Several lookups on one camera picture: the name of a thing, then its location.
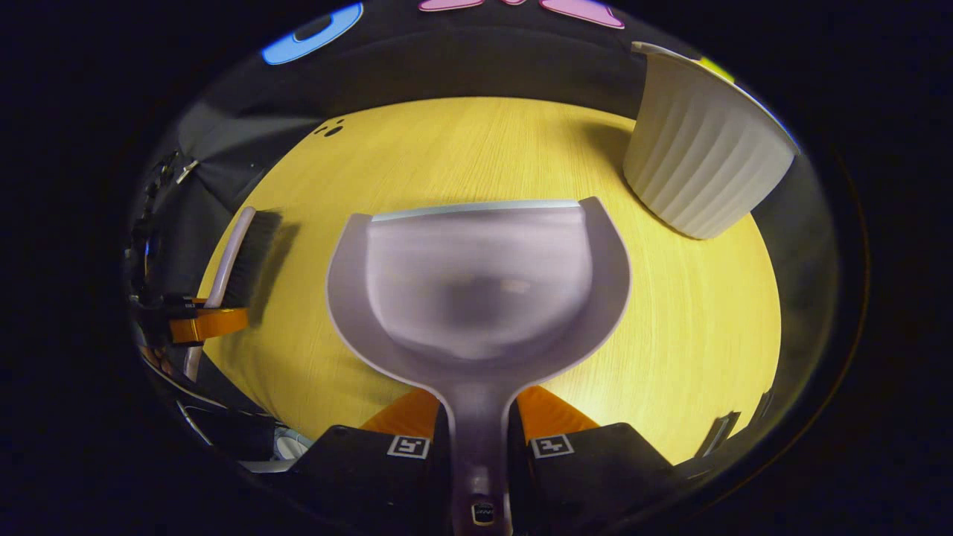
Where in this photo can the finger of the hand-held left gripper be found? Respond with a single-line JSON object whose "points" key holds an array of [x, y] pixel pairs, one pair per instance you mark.
{"points": [[212, 324]]}

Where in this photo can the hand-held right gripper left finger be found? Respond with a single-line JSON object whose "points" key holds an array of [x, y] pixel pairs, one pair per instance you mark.
{"points": [[372, 484]]}

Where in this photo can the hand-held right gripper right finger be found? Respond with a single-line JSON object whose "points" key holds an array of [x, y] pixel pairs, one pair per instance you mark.
{"points": [[588, 484]]}

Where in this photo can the white plastic dustpan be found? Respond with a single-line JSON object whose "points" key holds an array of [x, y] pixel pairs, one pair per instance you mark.
{"points": [[476, 283]]}

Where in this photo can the black backdrop cloth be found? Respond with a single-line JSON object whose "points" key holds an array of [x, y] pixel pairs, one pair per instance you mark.
{"points": [[461, 59]]}

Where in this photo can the black metal desk bracket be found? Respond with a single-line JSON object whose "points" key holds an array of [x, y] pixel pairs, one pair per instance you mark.
{"points": [[716, 435]]}

